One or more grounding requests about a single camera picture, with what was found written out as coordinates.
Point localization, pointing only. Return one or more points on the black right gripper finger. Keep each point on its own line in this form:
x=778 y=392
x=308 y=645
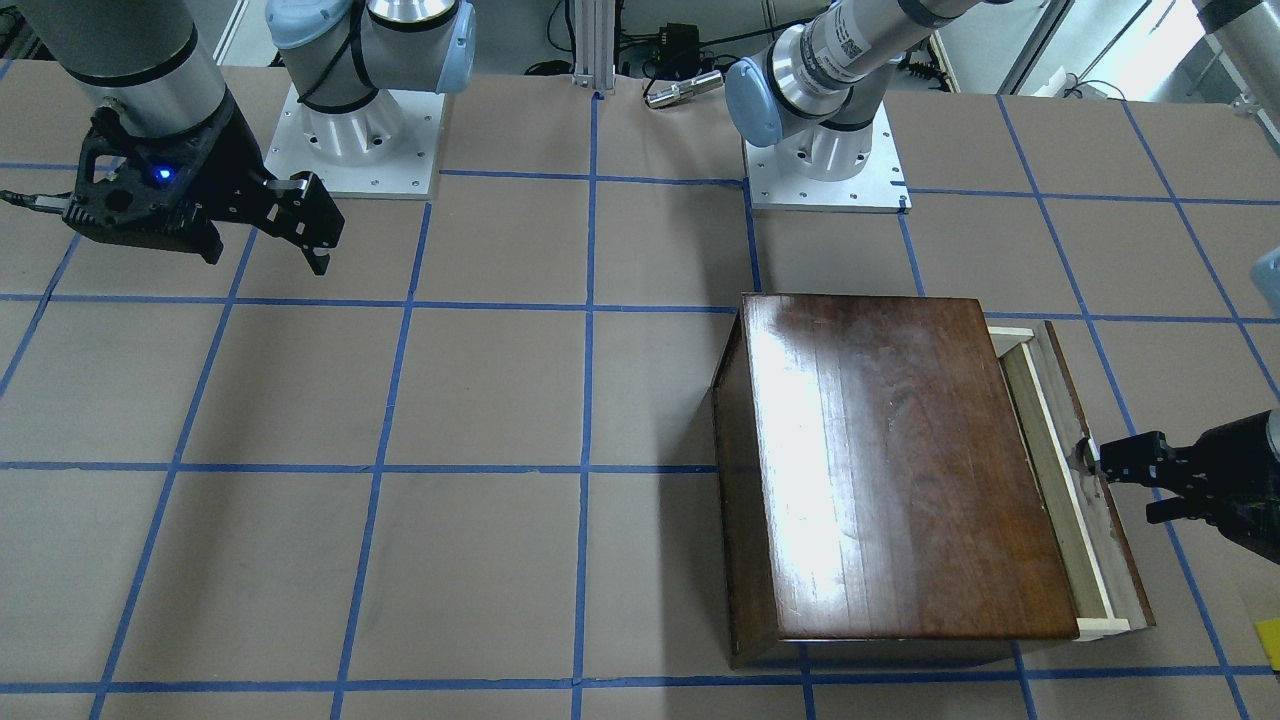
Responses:
x=302 y=212

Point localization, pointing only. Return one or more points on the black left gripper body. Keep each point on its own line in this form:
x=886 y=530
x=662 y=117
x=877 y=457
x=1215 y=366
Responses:
x=1232 y=470

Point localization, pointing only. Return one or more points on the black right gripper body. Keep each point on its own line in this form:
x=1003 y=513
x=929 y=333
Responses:
x=232 y=150

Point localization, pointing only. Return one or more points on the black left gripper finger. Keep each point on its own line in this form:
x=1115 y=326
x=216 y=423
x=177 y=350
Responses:
x=1179 y=507
x=1147 y=459

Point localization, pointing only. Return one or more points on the wooden drawer with white handle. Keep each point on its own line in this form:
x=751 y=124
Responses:
x=1108 y=594

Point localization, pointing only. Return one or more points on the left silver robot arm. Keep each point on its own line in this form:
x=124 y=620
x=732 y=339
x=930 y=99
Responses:
x=812 y=72

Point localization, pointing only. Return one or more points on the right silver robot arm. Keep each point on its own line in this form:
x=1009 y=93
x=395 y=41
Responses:
x=153 y=56

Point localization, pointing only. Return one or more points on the yellow block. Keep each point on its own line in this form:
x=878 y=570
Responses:
x=1268 y=634

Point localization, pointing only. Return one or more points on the dark wooden drawer cabinet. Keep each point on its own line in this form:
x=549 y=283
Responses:
x=877 y=499

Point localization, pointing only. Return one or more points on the silver metal cylinder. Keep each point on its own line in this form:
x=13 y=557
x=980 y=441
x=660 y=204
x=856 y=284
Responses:
x=684 y=91

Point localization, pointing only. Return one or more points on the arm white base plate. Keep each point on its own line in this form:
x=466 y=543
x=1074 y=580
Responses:
x=387 y=150
x=833 y=171

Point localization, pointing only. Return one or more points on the aluminium frame post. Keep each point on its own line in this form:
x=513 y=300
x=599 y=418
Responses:
x=594 y=44

